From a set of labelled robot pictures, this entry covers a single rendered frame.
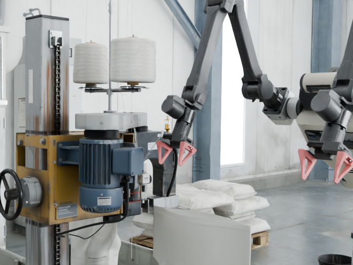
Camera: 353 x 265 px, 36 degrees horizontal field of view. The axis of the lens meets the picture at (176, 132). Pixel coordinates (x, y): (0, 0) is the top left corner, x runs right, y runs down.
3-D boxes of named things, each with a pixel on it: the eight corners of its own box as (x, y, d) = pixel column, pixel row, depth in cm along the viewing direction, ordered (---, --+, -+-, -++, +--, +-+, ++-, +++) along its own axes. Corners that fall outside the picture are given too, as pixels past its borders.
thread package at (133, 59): (165, 85, 197) (166, 37, 196) (129, 83, 186) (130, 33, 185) (135, 85, 209) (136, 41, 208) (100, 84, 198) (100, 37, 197)
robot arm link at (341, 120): (356, 113, 146) (337, 113, 151) (344, 101, 142) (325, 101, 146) (349, 136, 144) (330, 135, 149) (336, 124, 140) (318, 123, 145)
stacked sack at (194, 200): (237, 205, 521) (238, 190, 521) (189, 215, 475) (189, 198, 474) (205, 200, 552) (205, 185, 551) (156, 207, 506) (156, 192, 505)
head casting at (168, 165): (177, 195, 232) (178, 125, 231) (133, 202, 215) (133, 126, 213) (132, 186, 254) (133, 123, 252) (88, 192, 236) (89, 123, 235)
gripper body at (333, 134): (339, 148, 137) (346, 122, 139) (304, 146, 145) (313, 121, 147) (351, 159, 141) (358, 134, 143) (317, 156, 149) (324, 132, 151)
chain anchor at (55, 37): (65, 48, 194) (65, 30, 193) (53, 47, 190) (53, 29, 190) (61, 49, 196) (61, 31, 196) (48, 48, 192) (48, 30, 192)
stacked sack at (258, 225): (272, 233, 567) (273, 218, 566) (231, 244, 520) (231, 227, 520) (240, 226, 597) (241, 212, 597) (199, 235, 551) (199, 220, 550)
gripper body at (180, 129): (181, 139, 182) (188, 119, 184) (161, 138, 189) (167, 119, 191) (193, 147, 186) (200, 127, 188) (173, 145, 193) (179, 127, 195)
